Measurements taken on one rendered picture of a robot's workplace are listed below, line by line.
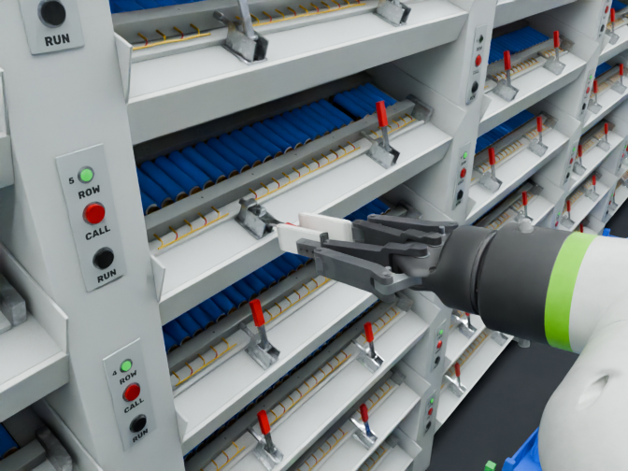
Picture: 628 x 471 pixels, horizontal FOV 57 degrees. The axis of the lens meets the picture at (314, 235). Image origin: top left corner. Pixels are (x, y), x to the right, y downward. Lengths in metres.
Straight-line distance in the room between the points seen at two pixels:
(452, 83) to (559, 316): 0.60
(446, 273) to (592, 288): 0.12
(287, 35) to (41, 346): 0.40
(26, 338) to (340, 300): 0.48
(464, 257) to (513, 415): 1.32
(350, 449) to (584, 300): 0.82
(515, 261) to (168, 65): 0.34
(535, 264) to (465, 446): 1.24
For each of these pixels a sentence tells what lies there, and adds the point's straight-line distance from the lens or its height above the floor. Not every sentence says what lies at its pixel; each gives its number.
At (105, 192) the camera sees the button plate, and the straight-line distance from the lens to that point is 0.51.
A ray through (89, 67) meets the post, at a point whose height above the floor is 1.13.
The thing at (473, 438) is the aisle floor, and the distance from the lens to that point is 1.70.
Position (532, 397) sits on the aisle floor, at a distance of 1.86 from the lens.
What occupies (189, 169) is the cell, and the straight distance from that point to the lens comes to 0.71.
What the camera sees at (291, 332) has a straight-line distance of 0.83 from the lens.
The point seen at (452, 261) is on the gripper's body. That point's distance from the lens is 0.49.
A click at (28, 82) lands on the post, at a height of 1.13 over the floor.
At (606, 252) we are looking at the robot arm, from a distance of 0.46.
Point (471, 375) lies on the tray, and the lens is 1.69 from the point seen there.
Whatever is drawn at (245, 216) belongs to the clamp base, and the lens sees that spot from 0.68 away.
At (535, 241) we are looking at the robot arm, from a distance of 0.47.
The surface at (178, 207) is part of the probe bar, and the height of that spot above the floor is 0.95.
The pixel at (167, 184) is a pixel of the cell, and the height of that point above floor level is 0.96.
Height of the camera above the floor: 1.24
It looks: 29 degrees down
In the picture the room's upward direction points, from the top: straight up
